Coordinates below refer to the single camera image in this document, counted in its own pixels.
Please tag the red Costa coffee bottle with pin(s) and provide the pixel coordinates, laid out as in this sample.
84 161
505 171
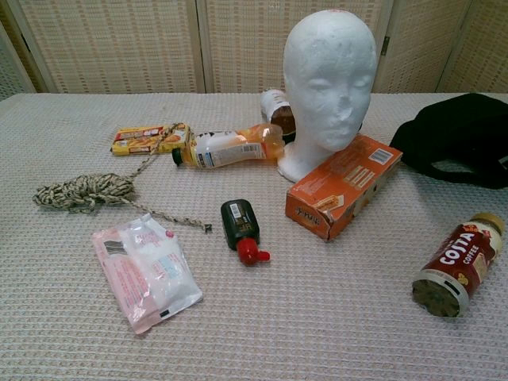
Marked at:
456 262

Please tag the orange cardboard box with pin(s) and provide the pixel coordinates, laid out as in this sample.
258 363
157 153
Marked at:
341 186

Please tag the black bottle with red cap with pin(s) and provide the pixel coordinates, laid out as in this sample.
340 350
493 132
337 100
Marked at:
240 222

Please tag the black baseball cap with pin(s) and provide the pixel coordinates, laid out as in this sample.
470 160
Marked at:
456 135

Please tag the woven folding screen panel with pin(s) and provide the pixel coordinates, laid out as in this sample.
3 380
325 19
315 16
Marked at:
246 47
115 43
16 59
424 47
480 51

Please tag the orange juice bottle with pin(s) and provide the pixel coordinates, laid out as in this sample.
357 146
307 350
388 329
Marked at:
230 148

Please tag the white foam mannequin head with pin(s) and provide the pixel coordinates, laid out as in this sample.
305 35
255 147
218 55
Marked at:
329 79

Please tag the white woven tablecloth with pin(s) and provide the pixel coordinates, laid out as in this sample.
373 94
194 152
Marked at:
278 317

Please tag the white milk tea bottle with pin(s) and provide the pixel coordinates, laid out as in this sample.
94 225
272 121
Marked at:
275 105

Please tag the yellow snack box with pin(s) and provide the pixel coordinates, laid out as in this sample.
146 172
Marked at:
135 141

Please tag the pink wet wipes pack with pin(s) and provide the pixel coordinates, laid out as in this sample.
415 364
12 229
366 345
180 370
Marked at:
147 270

